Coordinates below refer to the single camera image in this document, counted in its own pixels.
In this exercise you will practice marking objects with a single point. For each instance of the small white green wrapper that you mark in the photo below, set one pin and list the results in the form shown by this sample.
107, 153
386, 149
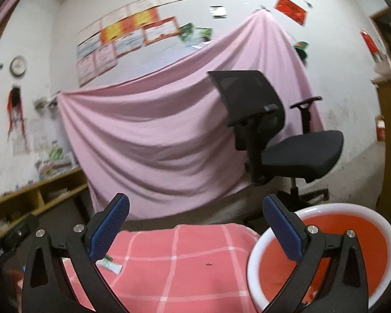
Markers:
110, 264

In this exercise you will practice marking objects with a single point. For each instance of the pink hanging sheet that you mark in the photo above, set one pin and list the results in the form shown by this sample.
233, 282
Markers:
150, 137

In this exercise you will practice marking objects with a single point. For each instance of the red basin white rim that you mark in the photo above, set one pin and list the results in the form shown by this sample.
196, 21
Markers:
371, 234

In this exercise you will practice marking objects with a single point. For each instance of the green plastic bag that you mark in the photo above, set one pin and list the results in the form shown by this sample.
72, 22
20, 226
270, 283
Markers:
56, 153

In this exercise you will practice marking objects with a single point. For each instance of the pile of books and papers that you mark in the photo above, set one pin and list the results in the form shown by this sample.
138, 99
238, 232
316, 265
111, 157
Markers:
57, 166

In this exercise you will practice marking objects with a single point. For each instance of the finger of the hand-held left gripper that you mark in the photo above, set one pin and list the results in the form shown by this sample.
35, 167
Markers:
19, 234

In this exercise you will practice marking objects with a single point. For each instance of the black office chair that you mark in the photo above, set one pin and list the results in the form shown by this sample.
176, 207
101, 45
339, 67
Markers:
299, 156

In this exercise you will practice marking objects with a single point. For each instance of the red knot wall hanging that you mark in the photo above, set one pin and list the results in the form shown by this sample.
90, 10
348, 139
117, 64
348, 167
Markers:
15, 104

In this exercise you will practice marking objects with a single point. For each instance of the group of wall certificates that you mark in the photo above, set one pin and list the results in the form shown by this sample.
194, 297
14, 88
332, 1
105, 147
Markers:
127, 29

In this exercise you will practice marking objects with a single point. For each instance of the red wall poster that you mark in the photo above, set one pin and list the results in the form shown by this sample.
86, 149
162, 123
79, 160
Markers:
290, 9

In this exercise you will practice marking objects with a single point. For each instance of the black white wall photo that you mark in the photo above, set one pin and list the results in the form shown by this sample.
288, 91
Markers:
218, 11

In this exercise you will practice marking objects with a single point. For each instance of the green wall pictures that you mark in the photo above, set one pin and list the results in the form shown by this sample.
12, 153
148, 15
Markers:
197, 33

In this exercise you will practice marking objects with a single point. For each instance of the pink plaid tablecloth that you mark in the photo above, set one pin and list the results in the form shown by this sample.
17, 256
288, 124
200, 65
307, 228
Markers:
182, 267

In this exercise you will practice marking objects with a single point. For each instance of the wooden wall shelf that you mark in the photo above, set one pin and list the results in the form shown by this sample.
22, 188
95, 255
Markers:
29, 199

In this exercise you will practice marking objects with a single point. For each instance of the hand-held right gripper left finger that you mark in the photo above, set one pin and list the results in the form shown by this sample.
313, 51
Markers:
109, 228

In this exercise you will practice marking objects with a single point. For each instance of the round wall clock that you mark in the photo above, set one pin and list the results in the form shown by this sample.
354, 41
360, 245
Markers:
18, 66

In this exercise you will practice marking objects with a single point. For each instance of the small red wall ornament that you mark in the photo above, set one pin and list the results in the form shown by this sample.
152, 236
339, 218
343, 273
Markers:
369, 42

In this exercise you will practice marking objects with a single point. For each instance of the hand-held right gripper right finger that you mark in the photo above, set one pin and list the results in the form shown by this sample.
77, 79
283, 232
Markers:
285, 231

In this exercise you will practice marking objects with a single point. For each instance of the green wall sticker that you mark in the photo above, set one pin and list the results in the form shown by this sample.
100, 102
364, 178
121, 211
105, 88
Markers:
301, 50

